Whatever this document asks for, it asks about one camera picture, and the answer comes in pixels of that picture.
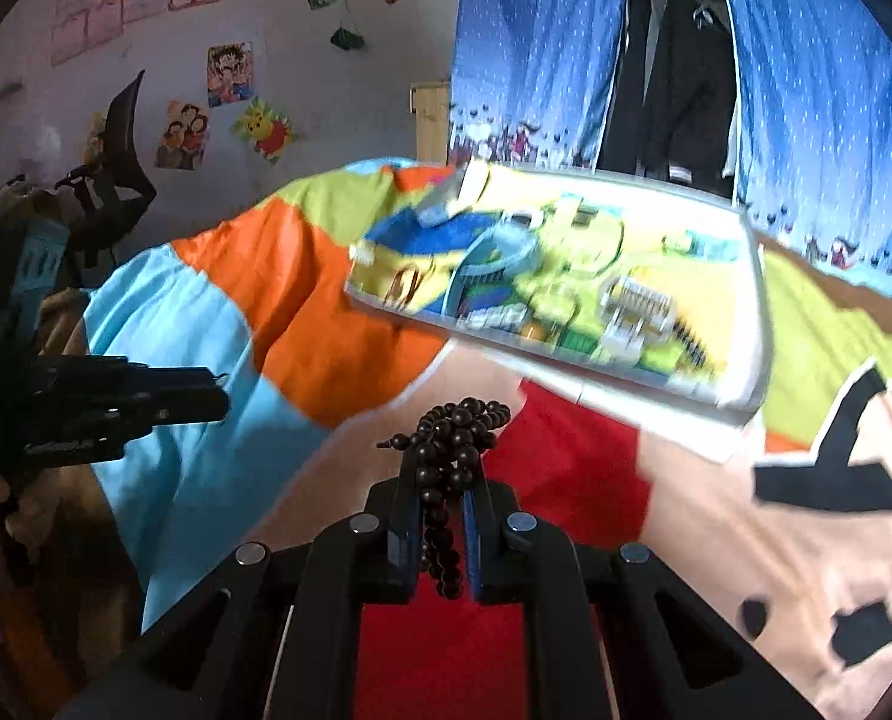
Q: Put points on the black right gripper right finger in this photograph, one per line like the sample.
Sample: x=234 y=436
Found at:
x=612 y=634

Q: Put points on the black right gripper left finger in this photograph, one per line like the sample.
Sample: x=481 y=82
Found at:
x=269 y=634

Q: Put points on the white hair clip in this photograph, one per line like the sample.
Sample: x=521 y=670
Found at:
x=502 y=318

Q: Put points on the silver claw hair clip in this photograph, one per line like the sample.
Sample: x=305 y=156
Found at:
x=634 y=316

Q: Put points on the family cartoon sticker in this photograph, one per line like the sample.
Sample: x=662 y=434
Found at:
x=183 y=141

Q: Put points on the white tray with cartoon lining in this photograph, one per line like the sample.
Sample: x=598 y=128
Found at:
x=592 y=226

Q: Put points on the yellow bear sticker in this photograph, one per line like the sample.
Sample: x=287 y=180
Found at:
x=264 y=129

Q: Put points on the wooden cabinet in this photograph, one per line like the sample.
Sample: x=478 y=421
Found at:
x=429 y=105

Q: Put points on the dark hanging clothes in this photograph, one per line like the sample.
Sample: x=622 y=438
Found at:
x=674 y=107

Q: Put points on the blue dotted right curtain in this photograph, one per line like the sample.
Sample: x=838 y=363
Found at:
x=814 y=164

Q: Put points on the blue dotted curtain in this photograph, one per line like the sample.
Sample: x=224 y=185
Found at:
x=531 y=80
x=814 y=164

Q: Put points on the blue dotted left curtain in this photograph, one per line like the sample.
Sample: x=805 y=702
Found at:
x=531 y=80

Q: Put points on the anime poster on wall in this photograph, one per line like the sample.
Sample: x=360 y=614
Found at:
x=229 y=74

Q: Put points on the green wall ornament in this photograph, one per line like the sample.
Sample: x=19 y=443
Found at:
x=346 y=39

